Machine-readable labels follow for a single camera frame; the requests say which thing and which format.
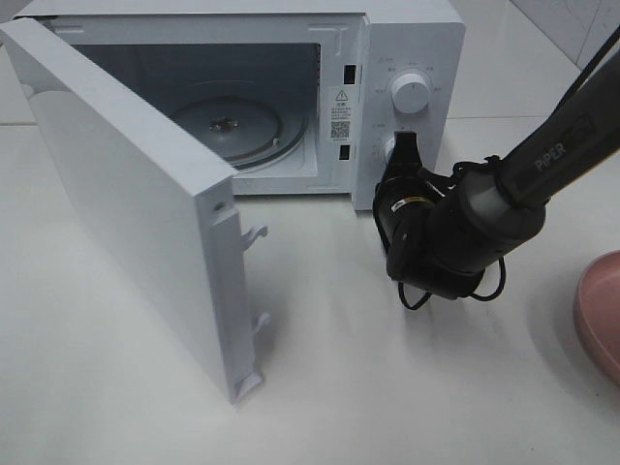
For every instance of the glass microwave turntable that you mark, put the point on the glass microwave turntable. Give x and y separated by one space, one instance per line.
242 131

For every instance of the lower white timer knob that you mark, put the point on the lower white timer knob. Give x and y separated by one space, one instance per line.
388 148

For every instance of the white warning label sticker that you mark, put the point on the white warning label sticker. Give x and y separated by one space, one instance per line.
340 114

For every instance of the white microwave oven body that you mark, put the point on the white microwave oven body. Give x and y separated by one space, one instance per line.
286 53

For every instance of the pink round plate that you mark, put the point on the pink round plate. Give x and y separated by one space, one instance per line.
596 313

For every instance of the upper white power knob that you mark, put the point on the upper white power knob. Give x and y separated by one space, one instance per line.
410 92

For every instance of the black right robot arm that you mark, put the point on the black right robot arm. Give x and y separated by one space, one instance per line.
448 235

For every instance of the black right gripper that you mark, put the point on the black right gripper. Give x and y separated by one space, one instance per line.
403 200

